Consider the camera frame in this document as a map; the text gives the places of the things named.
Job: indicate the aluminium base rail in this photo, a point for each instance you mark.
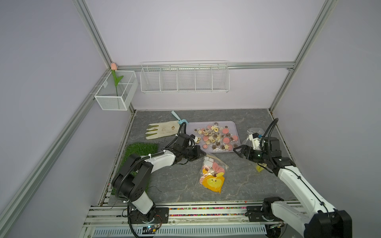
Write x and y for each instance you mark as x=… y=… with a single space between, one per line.
x=218 y=219

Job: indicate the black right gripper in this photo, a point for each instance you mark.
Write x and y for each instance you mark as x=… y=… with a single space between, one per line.
x=244 y=149

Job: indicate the pile of poured cookies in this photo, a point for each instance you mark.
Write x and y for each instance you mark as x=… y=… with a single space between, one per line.
x=216 y=137

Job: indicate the cream gardening glove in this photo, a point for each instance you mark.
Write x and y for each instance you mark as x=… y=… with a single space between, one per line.
x=159 y=130

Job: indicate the ziploc bag with yellow toy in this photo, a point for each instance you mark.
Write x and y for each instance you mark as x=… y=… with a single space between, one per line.
x=212 y=173

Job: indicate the white mesh wall box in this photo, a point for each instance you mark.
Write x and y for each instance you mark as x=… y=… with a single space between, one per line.
x=106 y=94

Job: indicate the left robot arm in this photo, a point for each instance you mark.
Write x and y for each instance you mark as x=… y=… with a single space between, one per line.
x=131 y=180

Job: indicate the clear ziploc bag of cookies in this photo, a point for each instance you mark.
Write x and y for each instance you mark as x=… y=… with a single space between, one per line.
x=253 y=132

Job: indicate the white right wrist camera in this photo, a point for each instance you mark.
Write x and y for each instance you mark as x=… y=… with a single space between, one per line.
x=255 y=141

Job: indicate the white wire wall shelf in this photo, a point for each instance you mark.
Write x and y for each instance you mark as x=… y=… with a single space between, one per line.
x=195 y=76

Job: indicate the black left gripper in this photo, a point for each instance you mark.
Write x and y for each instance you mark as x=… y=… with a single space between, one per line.
x=197 y=150

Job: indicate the light blue garden trowel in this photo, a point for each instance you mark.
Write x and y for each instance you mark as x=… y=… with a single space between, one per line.
x=180 y=120

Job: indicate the artificial pink tulip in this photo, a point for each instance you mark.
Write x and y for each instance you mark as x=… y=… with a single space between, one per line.
x=117 y=79

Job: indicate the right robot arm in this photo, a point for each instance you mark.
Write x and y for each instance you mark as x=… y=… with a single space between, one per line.
x=321 y=219

